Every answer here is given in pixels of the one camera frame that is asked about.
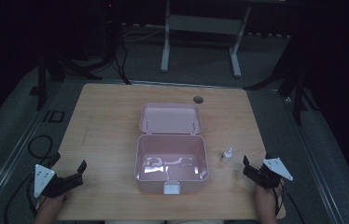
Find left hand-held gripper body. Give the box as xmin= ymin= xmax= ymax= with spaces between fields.
xmin=33 ymin=163 xmax=84 ymax=199

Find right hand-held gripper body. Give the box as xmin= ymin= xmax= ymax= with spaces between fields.
xmin=243 ymin=157 xmax=295 ymax=189

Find person's left hand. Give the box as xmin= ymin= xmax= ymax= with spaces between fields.
xmin=36 ymin=191 xmax=73 ymax=217

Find person's right hand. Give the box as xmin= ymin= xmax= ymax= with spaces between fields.
xmin=254 ymin=183 xmax=286 ymax=216

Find small white bottle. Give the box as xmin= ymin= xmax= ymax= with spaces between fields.
xmin=220 ymin=147 xmax=234 ymax=164

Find black tripod stand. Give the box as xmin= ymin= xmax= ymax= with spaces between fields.
xmin=244 ymin=40 xmax=321 ymax=127
xmin=29 ymin=36 xmax=104 ymax=111

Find pink plastic box with lid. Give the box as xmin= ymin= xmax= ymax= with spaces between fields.
xmin=133 ymin=102 xmax=210 ymax=196

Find black cable loop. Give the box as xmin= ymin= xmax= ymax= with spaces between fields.
xmin=27 ymin=134 xmax=54 ymax=162

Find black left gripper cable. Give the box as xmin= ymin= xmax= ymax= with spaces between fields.
xmin=4 ymin=172 xmax=45 ymax=224

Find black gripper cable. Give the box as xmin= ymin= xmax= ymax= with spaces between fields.
xmin=4 ymin=172 xmax=45 ymax=224
xmin=272 ymin=181 xmax=306 ymax=224

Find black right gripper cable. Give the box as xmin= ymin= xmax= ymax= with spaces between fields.
xmin=272 ymin=181 xmax=306 ymax=224

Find black cables on floor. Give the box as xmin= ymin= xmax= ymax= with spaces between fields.
xmin=111 ymin=27 xmax=167 ymax=86

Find white metal stand frame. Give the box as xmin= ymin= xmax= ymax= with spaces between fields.
xmin=160 ymin=0 xmax=253 ymax=78

